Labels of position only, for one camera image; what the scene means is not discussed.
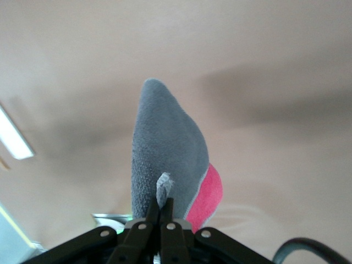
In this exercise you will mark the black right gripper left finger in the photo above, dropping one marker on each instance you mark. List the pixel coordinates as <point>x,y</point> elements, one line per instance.
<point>132,242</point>

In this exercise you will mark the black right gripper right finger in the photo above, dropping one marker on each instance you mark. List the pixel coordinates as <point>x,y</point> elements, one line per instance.
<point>176,244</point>

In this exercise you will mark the grey and pink towel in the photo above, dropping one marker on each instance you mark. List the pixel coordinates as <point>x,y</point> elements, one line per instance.
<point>165,137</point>

